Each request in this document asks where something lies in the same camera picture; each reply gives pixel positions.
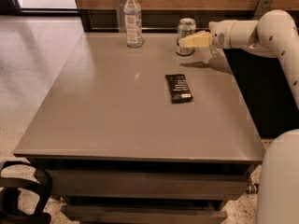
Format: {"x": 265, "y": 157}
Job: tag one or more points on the black snack packet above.
{"x": 179, "y": 89}

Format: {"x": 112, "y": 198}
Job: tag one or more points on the silver green 7up can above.
{"x": 186, "y": 26}

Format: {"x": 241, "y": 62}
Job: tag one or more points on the left metal wall bracket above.
{"x": 120, "y": 15}

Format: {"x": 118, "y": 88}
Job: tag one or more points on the clear plastic water bottle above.
{"x": 133, "y": 23}

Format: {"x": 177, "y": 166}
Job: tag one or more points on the striped white cable connector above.
{"x": 252, "y": 189}

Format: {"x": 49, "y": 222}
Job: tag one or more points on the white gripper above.
{"x": 219, "y": 34}

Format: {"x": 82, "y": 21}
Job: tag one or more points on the grey table with drawers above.
{"x": 120, "y": 152}

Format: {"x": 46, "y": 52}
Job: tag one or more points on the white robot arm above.
{"x": 274, "y": 35}

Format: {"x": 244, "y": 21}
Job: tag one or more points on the metal wall bracket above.
{"x": 120, "y": 15}
{"x": 262, "y": 7}

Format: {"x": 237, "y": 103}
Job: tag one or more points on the right metal wall bracket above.
{"x": 262, "y": 7}

